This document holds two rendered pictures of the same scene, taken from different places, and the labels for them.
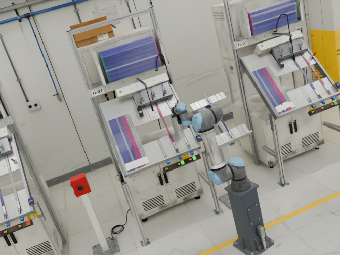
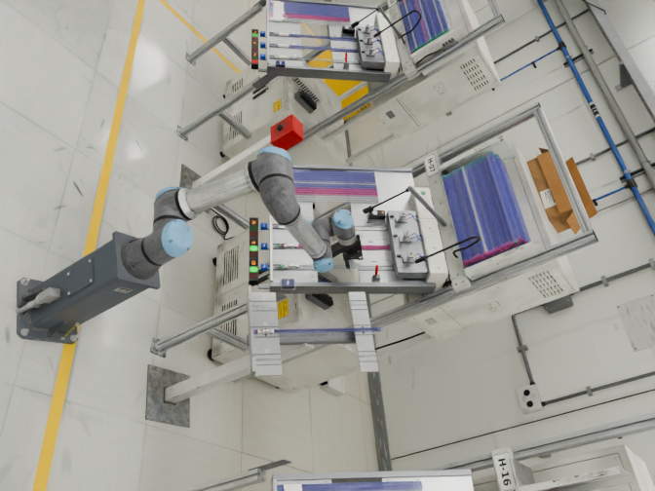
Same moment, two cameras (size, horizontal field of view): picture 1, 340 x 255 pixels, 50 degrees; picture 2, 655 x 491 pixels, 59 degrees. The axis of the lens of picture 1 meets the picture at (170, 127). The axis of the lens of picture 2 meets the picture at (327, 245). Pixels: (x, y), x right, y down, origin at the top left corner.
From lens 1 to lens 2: 2.40 m
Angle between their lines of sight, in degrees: 49
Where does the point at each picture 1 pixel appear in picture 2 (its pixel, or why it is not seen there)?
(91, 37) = (545, 179)
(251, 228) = (61, 277)
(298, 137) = not seen: outside the picture
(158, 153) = not seen: hidden behind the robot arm
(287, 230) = (23, 382)
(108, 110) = (395, 178)
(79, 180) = (290, 124)
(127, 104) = (398, 207)
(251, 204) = (96, 268)
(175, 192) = (232, 302)
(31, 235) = (255, 111)
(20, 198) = (290, 61)
